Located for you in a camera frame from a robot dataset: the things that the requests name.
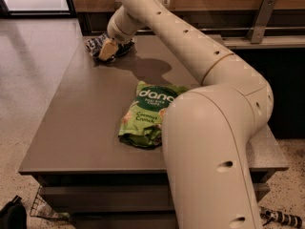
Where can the blue chip bag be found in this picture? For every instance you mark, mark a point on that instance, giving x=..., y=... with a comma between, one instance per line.
x=94, y=45

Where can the black white striped handle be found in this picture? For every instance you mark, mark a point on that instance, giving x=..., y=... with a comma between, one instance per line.
x=269, y=215

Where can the black bag on floor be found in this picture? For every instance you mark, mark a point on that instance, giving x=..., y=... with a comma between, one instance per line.
x=13, y=215

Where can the green dang chip bag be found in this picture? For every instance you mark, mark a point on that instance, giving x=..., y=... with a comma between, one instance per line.
x=141, y=126

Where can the grey table drawer front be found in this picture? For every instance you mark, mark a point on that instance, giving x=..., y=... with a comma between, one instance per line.
x=115, y=196

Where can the window frame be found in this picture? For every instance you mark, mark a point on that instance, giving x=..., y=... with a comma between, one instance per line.
x=37, y=8

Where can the right metal bracket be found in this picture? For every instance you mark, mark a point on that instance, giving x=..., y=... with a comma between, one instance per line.
x=256, y=33

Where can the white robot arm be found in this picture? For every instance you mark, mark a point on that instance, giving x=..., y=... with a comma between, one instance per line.
x=205, y=131

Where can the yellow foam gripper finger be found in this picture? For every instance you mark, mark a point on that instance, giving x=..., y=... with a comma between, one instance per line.
x=108, y=50

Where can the wire basket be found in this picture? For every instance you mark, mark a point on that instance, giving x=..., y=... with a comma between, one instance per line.
x=41, y=210

